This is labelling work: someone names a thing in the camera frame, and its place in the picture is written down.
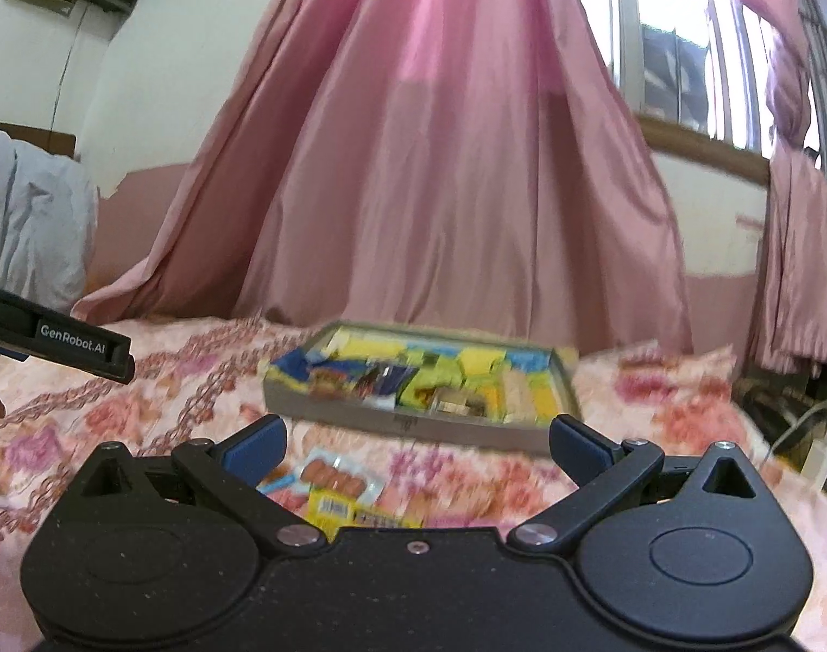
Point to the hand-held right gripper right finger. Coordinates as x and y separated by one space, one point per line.
576 448

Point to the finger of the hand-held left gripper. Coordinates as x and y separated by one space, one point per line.
9 354

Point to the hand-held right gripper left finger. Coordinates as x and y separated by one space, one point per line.
260 451

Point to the orange sausage snack packet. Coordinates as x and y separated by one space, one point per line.
338 474

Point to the small yellow snack packet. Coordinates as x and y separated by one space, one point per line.
332 506

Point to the grey shallow tray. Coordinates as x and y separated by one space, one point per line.
359 418

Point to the pile of colourful snack packets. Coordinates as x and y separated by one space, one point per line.
427 373

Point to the pink and blue snack packet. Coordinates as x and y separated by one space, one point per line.
283 485

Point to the floral pink blanket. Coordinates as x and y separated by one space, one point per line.
182 380

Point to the white pillow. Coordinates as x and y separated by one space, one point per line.
33 231

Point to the wooden headboard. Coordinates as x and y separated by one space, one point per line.
53 141

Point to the white charger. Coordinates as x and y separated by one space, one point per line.
819 462

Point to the tied pink curtain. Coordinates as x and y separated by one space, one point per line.
800 217

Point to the wide pink curtain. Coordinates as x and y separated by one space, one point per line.
420 149

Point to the barred window with wooden frame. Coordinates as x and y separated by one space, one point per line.
671 47

